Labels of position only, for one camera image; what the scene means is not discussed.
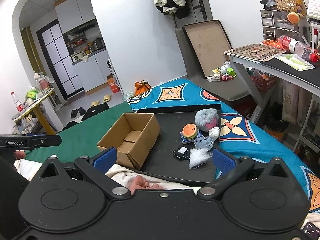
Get clear plastic bubble bag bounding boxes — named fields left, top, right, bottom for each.
left=189, top=148, right=212, bottom=170

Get blue denim fabric piece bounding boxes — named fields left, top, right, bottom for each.
left=194, top=135, right=214, bottom=151

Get white soft ball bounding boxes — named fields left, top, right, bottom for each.
left=208, top=127, right=220, bottom=142

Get black stitched fabric pouch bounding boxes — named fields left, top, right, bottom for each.
left=172, top=145, right=190, bottom=160

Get purple tissue pack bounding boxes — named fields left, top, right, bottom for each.
left=180, top=131, right=202, bottom=145

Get orange burger plush toy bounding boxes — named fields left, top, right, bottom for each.
left=182, top=124, right=198, bottom=140

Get grey round plush toy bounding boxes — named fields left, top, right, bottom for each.
left=195, top=108, right=219, bottom=132

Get person's hand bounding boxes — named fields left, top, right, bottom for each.
left=129, top=175, right=165, bottom=195

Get white cloth on lap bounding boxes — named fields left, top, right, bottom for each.
left=14, top=159, right=200, bottom=193

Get yellow side table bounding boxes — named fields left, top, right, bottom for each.
left=13, top=88, right=56, bottom=135

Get green cloth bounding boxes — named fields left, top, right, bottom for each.
left=26, top=102, right=132, bottom=163

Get blue patterned blanket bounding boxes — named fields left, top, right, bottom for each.
left=127, top=79, right=319, bottom=213

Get brown cardboard box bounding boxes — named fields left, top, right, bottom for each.
left=97, top=113, right=160, bottom=170

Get black slippers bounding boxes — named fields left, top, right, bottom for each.
left=71, top=107, right=86, bottom=119

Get yellow slipper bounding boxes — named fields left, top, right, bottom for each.
left=103, top=94, right=112, bottom=103
left=91, top=100, right=100, bottom=107

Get black framed glass door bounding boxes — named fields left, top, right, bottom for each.
left=36, top=20, right=84, bottom=100

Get orange cardboard box on floor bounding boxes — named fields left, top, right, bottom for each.
left=107, top=75, right=120, bottom=93

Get orange bag on floor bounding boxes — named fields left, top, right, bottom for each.
left=135, top=80, right=152, bottom=96

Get red basket under desk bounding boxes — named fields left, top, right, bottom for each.
left=251, top=76, right=278, bottom=93

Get white kitchen cabinet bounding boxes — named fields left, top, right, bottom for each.
left=73, top=48, right=111, bottom=92

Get green cup on bench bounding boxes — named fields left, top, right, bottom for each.
left=227, top=68, right=236, bottom=78

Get white jar on bench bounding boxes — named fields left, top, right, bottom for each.
left=210, top=63, right=230, bottom=76

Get white desk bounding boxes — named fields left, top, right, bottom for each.
left=223, top=50, right=319, bottom=153

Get patterned brown mat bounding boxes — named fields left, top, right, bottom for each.
left=223, top=43, right=286, bottom=62

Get large brown framed board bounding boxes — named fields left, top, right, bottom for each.
left=182, top=20, right=232, bottom=78

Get plastic water bottle red label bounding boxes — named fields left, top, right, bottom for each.
left=278, top=35, right=318, bottom=63

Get grey drawer organizer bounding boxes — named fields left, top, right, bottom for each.
left=260, top=9, right=309, bottom=41

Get small orange plush on desk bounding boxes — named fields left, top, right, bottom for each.
left=287, top=12, right=301, bottom=24

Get woven basket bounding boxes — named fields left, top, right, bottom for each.
left=275, top=0, right=296, bottom=12

